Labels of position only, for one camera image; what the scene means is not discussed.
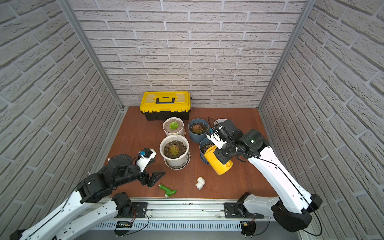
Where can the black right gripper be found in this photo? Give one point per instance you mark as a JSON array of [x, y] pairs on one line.
[[217, 153]]

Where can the large white round pot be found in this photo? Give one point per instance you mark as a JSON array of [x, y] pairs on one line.
[[175, 150]]

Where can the green spray nozzle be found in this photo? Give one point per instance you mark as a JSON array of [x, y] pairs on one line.
[[168, 191]]

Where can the blue pot back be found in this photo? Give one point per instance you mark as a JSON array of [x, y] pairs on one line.
[[198, 130]]

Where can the blue pot front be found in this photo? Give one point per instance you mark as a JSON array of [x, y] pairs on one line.
[[205, 144]]

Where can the aluminium frame corner post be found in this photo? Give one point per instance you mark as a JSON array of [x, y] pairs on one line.
[[308, 6], [73, 20]]

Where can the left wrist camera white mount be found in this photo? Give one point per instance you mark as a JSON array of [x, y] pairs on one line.
[[145, 157]]

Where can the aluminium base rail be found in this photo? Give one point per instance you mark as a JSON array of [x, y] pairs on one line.
[[175, 214]]

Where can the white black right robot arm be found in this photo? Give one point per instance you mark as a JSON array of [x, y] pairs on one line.
[[293, 206]]

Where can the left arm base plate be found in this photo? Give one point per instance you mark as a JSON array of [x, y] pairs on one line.
[[133, 210]]

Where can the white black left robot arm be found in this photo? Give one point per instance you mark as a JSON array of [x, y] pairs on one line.
[[64, 222]]

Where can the aluminium frame corner post right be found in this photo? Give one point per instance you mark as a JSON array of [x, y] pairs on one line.
[[308, 6]]

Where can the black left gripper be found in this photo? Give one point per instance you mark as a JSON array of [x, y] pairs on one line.
[[144, 177]]

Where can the small white faceted pot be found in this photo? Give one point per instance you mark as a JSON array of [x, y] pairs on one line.
[[174, 126]]

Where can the yellow black plastic toolbox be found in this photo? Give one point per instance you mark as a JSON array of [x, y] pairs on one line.
[[159, 106]]

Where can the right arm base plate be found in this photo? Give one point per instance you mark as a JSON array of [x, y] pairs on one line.
[[238, 211]]

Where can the blue pot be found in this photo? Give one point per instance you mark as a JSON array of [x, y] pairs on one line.
[[205, 144], [198, 130]]

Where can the white PVC elbow fitting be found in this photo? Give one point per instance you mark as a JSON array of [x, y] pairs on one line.
[[200, 183]]

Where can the yellow plastic watering can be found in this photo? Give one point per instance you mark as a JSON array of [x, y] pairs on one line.
[[219, 168]]

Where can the aluminium frame corner post left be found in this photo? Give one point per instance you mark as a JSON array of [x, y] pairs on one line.
[[73, 20]]

